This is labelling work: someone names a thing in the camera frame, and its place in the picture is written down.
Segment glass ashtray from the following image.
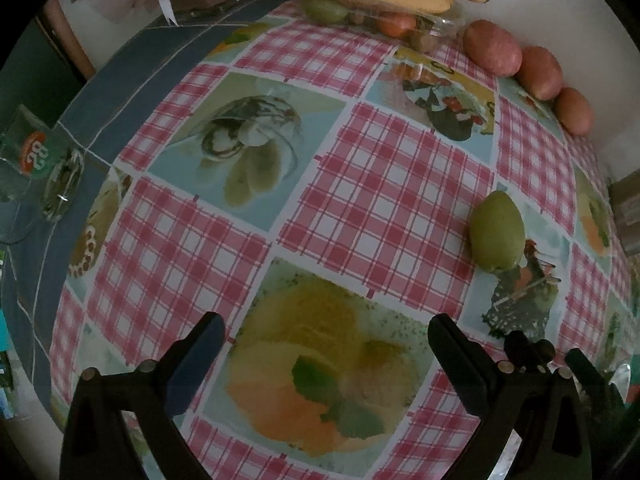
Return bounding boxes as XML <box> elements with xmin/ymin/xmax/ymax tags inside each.
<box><xmin>40</xmin><ymin>147</ymin><xmax>86</xmax><ymax>223</ymax></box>

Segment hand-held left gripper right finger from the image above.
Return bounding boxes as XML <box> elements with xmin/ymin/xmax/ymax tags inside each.
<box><xmin>427</xmin><ymin>312</ymin><xmax>593</xmax><ymax>480</ymax></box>

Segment red apple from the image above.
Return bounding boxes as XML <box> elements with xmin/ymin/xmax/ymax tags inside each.
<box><xmin>515</xmin><ymin>46</ymin><xmax>565</xmax><ymax>102</ymax></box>
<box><xmin>462</xmin><ymin>19</ymin><xmax>523</xmax><ymax>78</ymax></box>
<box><xmin>552</xmin><ymin>86</ymin><xmax>595</xmax><ymax>137</ymax></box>

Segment clear packet with orange label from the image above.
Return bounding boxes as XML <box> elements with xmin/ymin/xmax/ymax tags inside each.
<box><xmin>0</xmin><ymin>105</ymin><xmax>66</xmax><ymax>201</ymax></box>

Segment small orange fruit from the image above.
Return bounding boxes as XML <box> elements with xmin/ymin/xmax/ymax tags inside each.
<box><xmin>377</xmin><ymin>12</ymin><xmax>417</xmax><ymax>36</ymax></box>

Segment small brown fruit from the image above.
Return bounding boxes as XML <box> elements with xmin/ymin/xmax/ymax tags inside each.
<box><xmin>407</xmin><ymin>30</ymin><xmax>436</xmax><ymax>52</ymax></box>

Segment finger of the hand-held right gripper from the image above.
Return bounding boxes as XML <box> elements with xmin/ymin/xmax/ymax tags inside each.
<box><xmin>504</xmin><ymin>331</ymin><xmax>555</xmax><ymax>372</ymax></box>
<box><xmin>565</xmin><ymin>349</ymin><xmax>627</xmax><ymax>413</ymax></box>

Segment clear plastic fruit tray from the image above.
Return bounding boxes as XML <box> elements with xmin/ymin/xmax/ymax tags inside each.
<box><xmin>302</xmin><ymin>0</ymin><xmax>458</xmax><ymax>53</ymax></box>

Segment green pear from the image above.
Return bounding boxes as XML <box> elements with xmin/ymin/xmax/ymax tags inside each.
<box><xmin>468</xmin><ymin>189</ymin><xmax>527</xmax><ymax>275</ymax></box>

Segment red checked printed tablecloth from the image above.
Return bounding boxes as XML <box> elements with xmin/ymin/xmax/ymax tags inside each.
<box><xmin>50</xmin><ymin>0</ymin><xmax>631</xmax><ymax>480</ymax></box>

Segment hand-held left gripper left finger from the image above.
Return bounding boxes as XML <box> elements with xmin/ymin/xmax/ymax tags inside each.
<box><xmin>59</xmin><ymin>311</ymin><xmax>227</xmax><ymax>480</ymax></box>

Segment green kiwi fruit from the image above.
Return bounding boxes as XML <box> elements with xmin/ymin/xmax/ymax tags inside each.
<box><xmin>306</xmin><ymin>0</ymin><xmax>348</xmax><ymax>23</ymax></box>

